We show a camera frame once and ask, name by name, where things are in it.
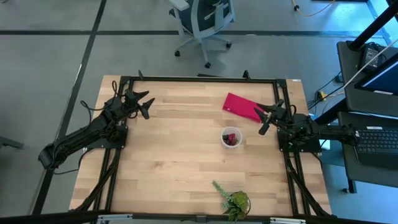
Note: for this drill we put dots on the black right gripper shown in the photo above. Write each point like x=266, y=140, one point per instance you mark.
x=277, y=112

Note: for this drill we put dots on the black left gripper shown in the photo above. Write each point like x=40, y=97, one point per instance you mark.
x=129, y=102

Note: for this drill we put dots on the red raspberry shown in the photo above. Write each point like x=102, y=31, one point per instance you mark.
x=232, y=136

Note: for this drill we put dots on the clear plastic cup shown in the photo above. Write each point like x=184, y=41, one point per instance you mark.
x=238, y=144

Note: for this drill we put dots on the dark cherry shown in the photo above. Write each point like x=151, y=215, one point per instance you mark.
x=226, y=137
x=235, y=142

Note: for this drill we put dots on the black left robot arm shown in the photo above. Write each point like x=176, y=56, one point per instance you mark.
x=77, y=133

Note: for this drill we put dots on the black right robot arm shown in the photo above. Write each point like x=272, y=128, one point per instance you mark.
x=329, y=135

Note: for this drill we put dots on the red folded cloth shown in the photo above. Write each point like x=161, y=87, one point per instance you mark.
x=239, y=105

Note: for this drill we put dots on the yellow power plug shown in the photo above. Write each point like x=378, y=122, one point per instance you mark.
x=322, y=95

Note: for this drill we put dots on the green artificial succulent plant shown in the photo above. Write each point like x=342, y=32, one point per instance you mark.
x=237, y=200

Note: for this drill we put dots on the white grey office chair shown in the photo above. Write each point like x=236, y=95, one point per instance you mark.
x=202, y=18

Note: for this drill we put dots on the black monitor desk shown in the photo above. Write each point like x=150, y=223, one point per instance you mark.
x=367, y=104

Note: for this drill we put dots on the black laptop keyboard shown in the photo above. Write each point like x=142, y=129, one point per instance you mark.
x=379, y=140

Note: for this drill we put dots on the black power adapter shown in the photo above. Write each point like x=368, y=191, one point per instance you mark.
x=370, y=56

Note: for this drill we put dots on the black computer monitor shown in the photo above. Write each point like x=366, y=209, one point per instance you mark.
x=385, y=79

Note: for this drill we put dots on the black laptop desk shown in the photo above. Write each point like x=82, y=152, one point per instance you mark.
x=373, y=174

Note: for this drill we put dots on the black diagonal pole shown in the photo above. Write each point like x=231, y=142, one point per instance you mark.
x=373, y=26

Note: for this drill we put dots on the grey floor object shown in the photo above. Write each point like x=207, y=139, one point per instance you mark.
x=9, y=143

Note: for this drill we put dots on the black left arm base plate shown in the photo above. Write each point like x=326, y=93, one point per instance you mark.
x=109, y=144

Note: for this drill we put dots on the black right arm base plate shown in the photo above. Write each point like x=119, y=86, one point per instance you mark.
x=308, y=150

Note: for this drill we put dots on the black camera rig beam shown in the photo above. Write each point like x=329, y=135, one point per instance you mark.
x=37, y=218

